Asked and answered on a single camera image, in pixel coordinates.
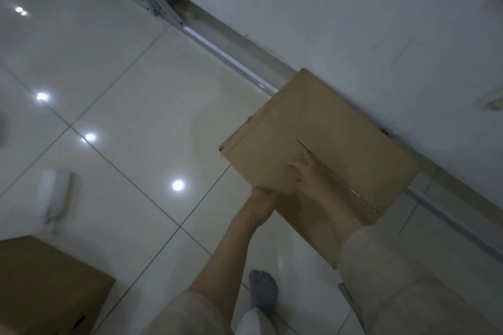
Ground person's left hand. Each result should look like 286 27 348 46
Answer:
243 185 281 229

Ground person's right hand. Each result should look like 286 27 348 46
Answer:
286 151 347 210

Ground person's right grey sock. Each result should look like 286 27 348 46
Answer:
248 269 279 320

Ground taped printed cardboard box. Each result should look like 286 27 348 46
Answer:
0 235 116 335

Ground person's right forearm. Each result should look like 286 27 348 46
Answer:
326 189 503 335

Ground white pump bottle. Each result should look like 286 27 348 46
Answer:
36 169 74 226

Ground person's left forearm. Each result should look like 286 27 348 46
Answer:
141 215 276 335

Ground plain brown cardboard box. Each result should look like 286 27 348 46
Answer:
218 68 420 270

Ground person's light trousers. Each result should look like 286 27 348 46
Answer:
231 306 272 335

